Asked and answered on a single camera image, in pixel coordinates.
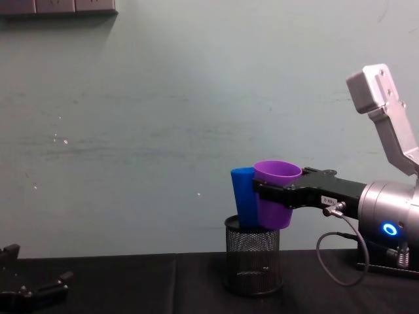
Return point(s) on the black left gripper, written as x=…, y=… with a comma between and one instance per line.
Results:
x=10, y=301

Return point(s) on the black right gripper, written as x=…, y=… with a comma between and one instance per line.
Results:
x=314, y=189

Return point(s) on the purple plastic cup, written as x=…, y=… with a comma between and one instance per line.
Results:
x=273, y=216

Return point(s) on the blue plastic cup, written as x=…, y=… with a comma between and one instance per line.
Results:
x=244, y=196

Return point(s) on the black mesh pen holder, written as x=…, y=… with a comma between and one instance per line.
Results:
x=253, y=261

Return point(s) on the black table cloth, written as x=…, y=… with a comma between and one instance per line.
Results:
x=147, y=284

